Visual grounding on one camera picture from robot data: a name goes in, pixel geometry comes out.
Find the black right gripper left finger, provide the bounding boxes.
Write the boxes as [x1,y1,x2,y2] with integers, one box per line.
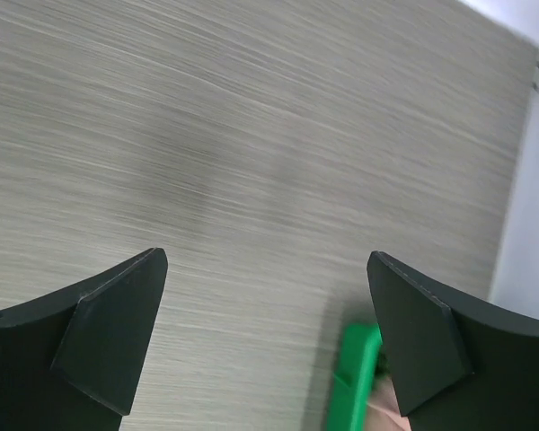
[0,248,167,430]

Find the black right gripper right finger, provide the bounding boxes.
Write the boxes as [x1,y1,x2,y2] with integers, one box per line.
[367,251,539,431]

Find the pink t-shirt in bin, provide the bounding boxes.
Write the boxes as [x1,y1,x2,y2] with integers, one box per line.
[364,376,411,431]

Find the green plastic bin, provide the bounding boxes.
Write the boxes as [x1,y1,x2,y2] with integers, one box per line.
[325,323,382,431]

